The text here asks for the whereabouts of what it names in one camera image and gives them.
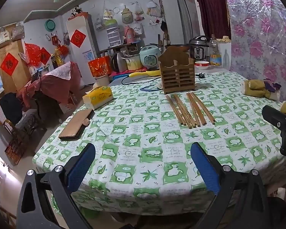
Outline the wooden chopstick four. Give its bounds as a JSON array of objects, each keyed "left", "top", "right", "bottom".
[{"left": 186, "top": 93, "right": 201, "bottom": 127}]

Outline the wooden chopstick three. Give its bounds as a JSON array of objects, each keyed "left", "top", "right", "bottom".
[{"left": 175, "top": 94, "right": 197, "bottom": 128}]

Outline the wooden chopstick one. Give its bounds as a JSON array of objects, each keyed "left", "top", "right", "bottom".
[{"left": 165, "top": 95, "right": 187, "bottom": 126}]

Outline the olive green towel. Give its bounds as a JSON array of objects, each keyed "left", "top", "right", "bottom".
[{"left": 241, "top": 79, "right": 282, "bottom": 101}]

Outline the brown leather wallet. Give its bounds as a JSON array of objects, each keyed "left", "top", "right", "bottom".
[{"left": 58, "top": 109, "right": 94, "bottom": 141}]

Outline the plastic oil bottle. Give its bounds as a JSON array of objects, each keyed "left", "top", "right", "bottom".
[{"left": 209, "top": 34, "right": 222, "bottom": 66}]

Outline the red white bowl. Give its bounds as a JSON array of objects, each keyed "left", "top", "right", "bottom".
[{"left": 195, "top": 60, "right": 210, "bottom": 70}]

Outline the green checkered tablecloth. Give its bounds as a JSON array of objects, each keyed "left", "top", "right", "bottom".
[{"left": 32, "top": 72, "right": 286, "bottom": 215}]

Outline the black silver pressure cooker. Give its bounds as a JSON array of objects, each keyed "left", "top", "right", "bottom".
[{"left": 189, "top": 35, "right": 211, "bottom": 61}]

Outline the yellow tissue pack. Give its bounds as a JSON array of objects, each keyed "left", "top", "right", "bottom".
[{"left": 83, "top": 83, "right": 113, "bottom": 110}]

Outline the wooden utensil holder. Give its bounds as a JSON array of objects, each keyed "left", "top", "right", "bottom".
[{"left": 158, "top": 46, "right": 195, "bottom": 95}]

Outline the red covered furniture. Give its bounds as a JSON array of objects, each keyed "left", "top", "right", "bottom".
[{"left": 16, "top": 61, "right": 81, "bottom": 108}]

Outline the dark red curtain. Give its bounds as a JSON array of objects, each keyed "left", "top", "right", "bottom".
[{"left": 197, "top": 0, "right": 231, "bottom": 39}]

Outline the blue hair band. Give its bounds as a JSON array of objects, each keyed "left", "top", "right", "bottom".
[{"left": 140, "top": 85, "right": 162, "bottom": 92}]

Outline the red gift bag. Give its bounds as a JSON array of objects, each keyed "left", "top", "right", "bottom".
[{"left": 88, "top": 56, "right": 112, "bottom": 77}]

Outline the mint green rice cooker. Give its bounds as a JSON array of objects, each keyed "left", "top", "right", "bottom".
[{"left": 139, "top": 44, "right": 162, "bottom": 69}]

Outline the steel electric kettle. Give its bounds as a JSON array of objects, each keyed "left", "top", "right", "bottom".
[{"left": 110, "top": 52, "right": 128, "bottom": 73}]

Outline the yellow white pot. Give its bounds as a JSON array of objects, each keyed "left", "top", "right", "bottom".
[{"left": 122, "top": 54, "right": 143, "bottom": 71}]

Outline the white refrigerator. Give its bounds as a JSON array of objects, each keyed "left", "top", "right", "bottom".
[{"left": 66, "top": 12, "right": 99, "bottom": 85}]

